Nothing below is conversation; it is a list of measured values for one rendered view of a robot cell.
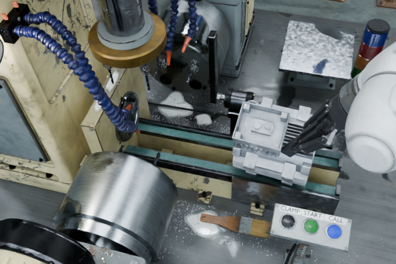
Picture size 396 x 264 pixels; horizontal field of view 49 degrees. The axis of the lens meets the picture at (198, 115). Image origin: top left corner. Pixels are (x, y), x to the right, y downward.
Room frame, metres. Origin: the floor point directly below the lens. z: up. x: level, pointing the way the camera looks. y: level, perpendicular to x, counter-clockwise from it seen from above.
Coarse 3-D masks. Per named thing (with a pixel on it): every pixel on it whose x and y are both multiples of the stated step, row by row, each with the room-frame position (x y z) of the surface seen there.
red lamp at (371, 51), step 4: (360, 44) 0.92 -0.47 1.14; (364, 44) 0.89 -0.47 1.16; (360, 48) 0.90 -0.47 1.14; (364, 48) 0.89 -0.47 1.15; (368, 48) 0.88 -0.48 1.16; (372, 48) 0.88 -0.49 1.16; (376, 48) 0.88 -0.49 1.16; (380, 48) 0.88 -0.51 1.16; (360, 52) 0.90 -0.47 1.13; (364, 52) 0.89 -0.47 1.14; (368, 52) 0.88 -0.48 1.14; (372, 52) 0.88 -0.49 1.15; (376, 52) 0.88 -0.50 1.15; (364, 56) 0.88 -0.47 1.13; (368, 56) 0.88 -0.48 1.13; (372, 56) 0.88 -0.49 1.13
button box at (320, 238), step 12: (276, 204) 0.47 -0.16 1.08; (276, 216) 0.45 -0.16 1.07; (300, 216) 0.44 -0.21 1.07; (312, 216) 0.44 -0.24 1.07; (324, 216) 0.44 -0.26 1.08; (336, 216) 0.43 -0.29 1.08; (276, 228) 0.43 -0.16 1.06; (300, 228) 0.42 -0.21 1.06; (324, 228) 0.41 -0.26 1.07; (348, 228) 0.41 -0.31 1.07; (300, 240) 0.40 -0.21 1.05; (312, 240) 0.39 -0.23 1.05; (324, 240) 0.39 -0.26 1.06; (336, 240) 0.39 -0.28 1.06; (348, 240) 0.38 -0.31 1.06
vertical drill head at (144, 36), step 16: (112, 0) 0.76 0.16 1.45; (128, 0) 0.76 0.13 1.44; (112, 16) 0.76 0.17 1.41; (128, 16) 0.76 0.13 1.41; (144, 16) 0.82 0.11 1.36; (96, 32) 0.81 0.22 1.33; (112, 32) 0.76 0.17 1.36; (128, 32) 0.76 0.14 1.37; (144, 32) 0.77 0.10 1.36; (160, 32) 0.79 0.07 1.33; (96, 48) 0.75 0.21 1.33; (112, 48) 0.74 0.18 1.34; (128, 48) 0.74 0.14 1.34; (144, 48) 0.74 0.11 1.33; (160, 48) 0.75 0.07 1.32; (112, 64) 0.72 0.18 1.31; (128, 64) 0.71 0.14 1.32; (144, 64) 0.74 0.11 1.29; (112, 80) 0.78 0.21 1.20
